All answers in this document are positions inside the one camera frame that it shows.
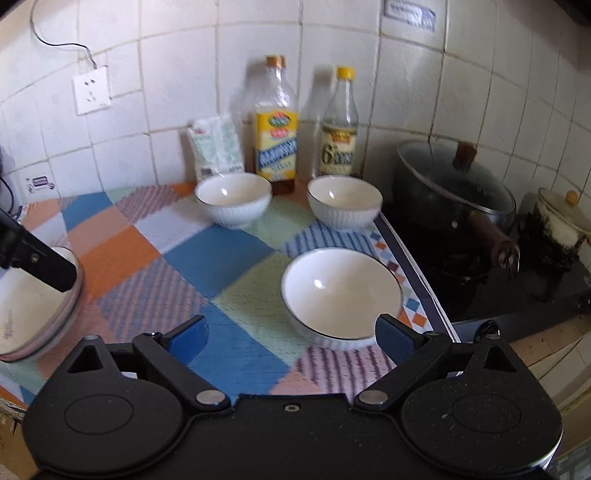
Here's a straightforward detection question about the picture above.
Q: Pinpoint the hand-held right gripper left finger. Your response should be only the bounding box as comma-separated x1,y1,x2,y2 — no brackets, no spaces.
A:
68,315,232,415

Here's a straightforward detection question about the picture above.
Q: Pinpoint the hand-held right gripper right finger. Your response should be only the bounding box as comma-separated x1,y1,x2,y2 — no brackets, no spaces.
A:
353,314,518,412

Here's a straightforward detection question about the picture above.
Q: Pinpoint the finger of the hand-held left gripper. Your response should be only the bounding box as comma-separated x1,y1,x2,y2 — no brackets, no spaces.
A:
0,210,78,292

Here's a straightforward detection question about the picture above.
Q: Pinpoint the white plate with dark rim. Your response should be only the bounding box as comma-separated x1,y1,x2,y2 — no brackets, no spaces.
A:
0,247,85,357

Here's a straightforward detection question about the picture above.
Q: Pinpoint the white ribbed bowl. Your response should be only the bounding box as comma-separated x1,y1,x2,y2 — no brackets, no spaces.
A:
281,248,404,350
194,172,272,230
307,175,384,232

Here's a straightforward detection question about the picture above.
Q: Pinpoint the colourful patchwork tablecloth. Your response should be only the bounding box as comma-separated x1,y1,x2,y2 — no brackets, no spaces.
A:
0,182,462,407

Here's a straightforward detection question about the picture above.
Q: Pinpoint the black gas stove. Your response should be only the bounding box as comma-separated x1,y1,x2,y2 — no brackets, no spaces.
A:
381,194,591,335

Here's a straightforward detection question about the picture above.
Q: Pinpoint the glass pan lid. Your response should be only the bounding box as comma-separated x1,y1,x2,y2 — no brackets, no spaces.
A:
398,141,517,217

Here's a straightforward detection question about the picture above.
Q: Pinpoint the white salt bag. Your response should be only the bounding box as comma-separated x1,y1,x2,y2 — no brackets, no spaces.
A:
187,113,245,182

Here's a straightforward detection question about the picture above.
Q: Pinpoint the bottle with yellow cap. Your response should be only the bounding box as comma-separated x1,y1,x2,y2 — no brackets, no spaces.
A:
318,66,361,179

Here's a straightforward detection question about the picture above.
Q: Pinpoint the white enamel pot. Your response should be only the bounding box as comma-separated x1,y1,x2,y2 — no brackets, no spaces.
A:
533,187,591,259

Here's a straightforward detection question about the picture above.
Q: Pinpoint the bottle with gold cap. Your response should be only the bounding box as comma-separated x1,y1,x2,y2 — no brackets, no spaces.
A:
253,54,299,195

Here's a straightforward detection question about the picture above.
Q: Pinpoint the wall sticker with dark print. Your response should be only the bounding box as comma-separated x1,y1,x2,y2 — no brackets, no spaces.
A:
25,174,57,193

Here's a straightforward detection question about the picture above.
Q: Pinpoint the black rice cooker cable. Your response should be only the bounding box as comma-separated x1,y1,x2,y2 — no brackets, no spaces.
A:
0,178,20,219

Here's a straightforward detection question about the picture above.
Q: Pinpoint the black pan with wooden handle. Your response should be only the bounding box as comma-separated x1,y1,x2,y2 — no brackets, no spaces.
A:
394,152,522,283

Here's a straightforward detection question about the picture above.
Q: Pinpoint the white wall socket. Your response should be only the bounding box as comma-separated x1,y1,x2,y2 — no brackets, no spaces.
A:
72,67,112,116

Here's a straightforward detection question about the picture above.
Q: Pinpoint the thin wall wire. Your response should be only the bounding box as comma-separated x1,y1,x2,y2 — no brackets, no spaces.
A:
29,0,110,71

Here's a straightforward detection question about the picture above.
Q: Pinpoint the blue-bordered wall label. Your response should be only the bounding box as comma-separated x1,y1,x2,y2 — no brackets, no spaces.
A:
385,0,438,32

